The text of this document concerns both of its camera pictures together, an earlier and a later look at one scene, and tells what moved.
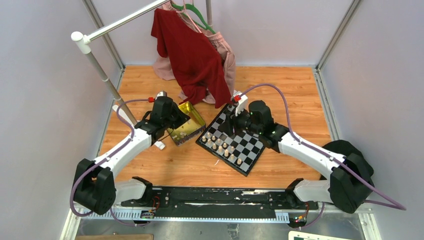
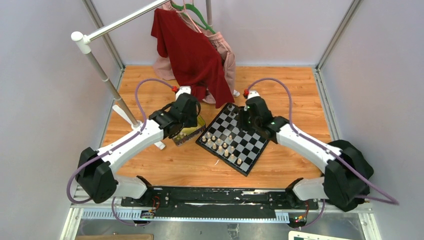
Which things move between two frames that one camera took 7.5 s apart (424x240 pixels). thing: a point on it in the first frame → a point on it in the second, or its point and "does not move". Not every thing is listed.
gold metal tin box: (183, 134) does not move
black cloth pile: (344, 185) does not move
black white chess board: (241, 150) does not move
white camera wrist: (162, 93) → (186, 89)
